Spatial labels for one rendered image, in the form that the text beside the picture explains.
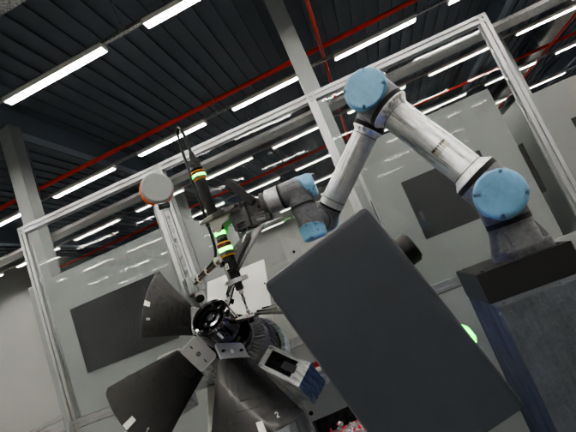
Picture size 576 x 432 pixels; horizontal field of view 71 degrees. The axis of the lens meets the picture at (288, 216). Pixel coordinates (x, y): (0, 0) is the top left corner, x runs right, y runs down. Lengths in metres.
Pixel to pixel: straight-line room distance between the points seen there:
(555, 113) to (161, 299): 4.09
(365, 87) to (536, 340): 0.72
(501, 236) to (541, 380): 0.35
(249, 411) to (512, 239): 0.78
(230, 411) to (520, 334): 0.69
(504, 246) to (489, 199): 0.20
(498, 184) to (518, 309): 0.29
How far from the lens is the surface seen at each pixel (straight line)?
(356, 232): 0.33
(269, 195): 1.17
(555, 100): 4.76
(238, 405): 1.07
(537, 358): 1.11
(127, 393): 1.28
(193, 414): 2.17
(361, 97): 1.10
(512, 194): 1.03
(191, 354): 1.25
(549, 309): 1.10
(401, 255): 0.33
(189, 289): 1.78
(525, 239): 1.17
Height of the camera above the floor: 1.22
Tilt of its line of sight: 10 degrees up
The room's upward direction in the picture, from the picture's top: 22 degrees counter-clockwise
